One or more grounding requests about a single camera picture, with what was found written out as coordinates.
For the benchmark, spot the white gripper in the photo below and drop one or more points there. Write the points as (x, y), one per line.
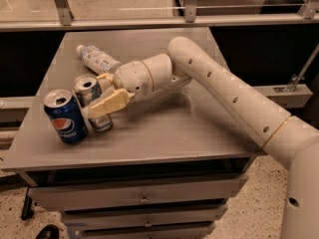
(133, 77)

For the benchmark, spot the silver blue Red Bull can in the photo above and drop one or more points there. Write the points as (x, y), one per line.
(87, 89)

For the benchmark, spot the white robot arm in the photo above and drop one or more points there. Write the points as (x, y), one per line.
(289, 140)

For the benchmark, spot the blue Pepsi can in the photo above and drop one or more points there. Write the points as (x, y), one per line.
(64, 113)

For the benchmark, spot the clear plastic water bottle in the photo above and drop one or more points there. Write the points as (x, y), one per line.
(97, 60)

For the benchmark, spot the grey drawer cabinet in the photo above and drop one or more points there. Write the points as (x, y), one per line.
(177, 133)

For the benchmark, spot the top grey drawer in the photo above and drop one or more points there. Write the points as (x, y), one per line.
(138, 192)

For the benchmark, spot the grey drawer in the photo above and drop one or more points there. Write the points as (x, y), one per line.
(170, 231)
(145, 217)
(138, 192)

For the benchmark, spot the black object at floor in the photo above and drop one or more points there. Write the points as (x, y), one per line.
(49, 232)

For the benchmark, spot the middle grey drawer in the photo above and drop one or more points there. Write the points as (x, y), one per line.
(145, 217)

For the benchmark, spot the bottom grey drawer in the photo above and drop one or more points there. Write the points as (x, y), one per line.
(170, 231)

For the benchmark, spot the metal railing frame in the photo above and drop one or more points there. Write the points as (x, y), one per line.
(32, 15)

